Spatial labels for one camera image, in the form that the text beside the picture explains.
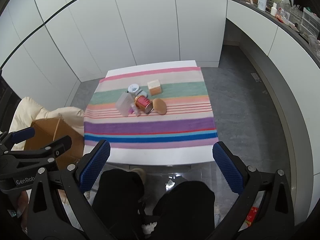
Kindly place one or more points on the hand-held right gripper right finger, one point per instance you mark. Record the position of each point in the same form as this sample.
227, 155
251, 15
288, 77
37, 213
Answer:
228, 170

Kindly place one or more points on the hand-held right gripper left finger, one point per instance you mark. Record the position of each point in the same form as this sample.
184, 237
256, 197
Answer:
96, 165

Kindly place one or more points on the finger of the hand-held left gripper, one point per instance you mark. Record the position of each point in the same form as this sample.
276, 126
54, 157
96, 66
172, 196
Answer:
23, 134
57, 146

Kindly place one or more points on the brown cardboard box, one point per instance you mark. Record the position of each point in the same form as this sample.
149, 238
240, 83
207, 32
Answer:
45, 130

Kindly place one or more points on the small clear pink bottle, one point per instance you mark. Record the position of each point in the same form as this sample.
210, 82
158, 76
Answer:
137, 110

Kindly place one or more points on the white round compact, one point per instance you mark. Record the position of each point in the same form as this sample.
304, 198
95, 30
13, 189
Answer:
133, 88

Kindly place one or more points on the beige carton box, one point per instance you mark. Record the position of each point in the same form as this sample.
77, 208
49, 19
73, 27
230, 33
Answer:
154, 90

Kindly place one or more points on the person's left hand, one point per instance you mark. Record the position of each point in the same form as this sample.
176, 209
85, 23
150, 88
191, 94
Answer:
23, 205

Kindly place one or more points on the cream puffer jacket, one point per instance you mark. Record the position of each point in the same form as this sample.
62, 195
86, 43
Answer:
27, 110

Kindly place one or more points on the dark glossy panel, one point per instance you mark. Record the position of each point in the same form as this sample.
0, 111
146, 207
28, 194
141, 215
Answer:
8, 100

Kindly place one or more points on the person's left leg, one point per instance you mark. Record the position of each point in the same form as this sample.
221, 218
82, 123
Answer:
120, 200

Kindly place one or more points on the person's leg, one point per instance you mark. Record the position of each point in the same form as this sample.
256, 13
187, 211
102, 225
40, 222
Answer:
185, 205
120, 200

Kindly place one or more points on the tan shoe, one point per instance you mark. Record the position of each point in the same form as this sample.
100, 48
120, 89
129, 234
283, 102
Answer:
138, 173

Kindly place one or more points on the red packet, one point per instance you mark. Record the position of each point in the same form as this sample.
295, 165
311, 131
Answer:
252, 216

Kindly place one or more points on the white table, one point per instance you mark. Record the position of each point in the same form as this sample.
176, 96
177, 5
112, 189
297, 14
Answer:
150, 156

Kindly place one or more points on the person's right leg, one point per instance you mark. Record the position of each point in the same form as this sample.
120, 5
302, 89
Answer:
185, 205

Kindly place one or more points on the striped colourful cloth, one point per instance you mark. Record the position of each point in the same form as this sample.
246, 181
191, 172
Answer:
150, 127

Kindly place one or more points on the translucent plastic container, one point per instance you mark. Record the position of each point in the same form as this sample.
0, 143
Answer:
123, 103

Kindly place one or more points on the white crumpled tissue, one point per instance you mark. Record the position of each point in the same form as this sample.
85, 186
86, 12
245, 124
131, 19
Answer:
149, 228

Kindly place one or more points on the clear jar with striped lid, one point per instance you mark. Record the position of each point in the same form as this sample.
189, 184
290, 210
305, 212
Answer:
141, 92

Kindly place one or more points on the tan oval sponge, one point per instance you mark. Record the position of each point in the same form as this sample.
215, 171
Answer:
159, 106

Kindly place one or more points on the floor socket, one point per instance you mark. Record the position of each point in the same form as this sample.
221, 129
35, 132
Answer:
256, 77

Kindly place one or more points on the glass bowl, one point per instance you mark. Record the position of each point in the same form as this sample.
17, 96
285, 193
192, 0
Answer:
315, 45

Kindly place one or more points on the small white bottle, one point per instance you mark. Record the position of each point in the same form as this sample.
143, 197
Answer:
273, 9

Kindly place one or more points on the clear plastic drawer organizer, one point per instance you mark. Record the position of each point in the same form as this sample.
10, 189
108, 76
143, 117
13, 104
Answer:
308, 21

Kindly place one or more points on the clear acrylic holder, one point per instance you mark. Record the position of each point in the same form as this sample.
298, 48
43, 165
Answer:
290, 10

